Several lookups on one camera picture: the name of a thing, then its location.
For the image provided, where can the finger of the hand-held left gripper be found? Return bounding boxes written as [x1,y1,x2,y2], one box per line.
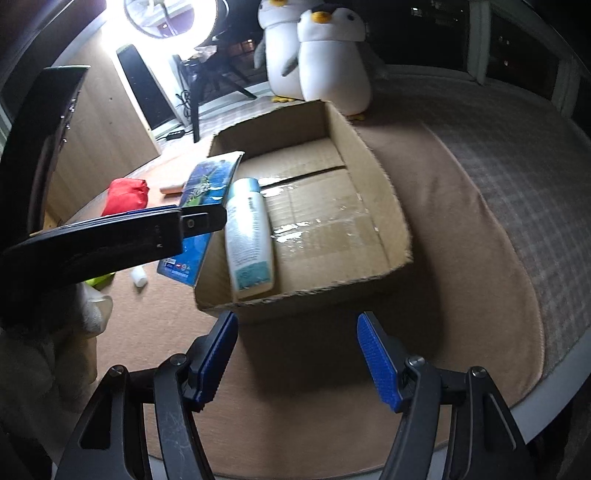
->
[0,66,92,252]
[0,203,228,289]

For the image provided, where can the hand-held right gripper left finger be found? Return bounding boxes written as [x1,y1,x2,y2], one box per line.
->
[55,311,239,480]

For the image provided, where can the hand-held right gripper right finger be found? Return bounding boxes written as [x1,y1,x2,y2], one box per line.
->
[356,311,539,480]

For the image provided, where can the red pouch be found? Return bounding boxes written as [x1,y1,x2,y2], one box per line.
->
[100,178,149,217]

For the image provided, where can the blue package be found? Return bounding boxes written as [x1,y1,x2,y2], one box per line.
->
[157,151,245,287]

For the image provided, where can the white lotion bottle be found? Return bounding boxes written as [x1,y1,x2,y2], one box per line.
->
[224,178,276,303]

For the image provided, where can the cardboard box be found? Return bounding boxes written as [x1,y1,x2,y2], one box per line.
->
[194,99,414,326]

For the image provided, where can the wooden cabinet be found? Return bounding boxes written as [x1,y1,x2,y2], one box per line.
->
[44,32,162,229]

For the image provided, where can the white soft cloth item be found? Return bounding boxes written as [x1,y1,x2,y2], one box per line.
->
[78,281,114,334]

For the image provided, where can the dark grey fuzzy cloth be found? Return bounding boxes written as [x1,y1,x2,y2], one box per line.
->
[0,281,88,352]

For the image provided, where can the brown blanket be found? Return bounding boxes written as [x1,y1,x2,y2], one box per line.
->
[44,99,546,480]

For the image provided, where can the black chair leg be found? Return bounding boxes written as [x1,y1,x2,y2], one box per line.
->
[173,44,257,144]

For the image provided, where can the checked beige sheet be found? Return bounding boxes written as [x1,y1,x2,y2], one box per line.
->
[157,65,591,370]

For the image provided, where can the white penguin plush toy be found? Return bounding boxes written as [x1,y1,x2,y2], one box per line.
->
[254,0,324,103]
[295,4,375,121]

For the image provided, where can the black cable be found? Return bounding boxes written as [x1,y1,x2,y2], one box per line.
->
[174,90,192,127]

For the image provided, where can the ring light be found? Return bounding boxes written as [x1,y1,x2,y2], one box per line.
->
[122,0,218,49]

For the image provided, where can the white window frame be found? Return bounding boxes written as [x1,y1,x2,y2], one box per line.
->
[466,0,591,134]

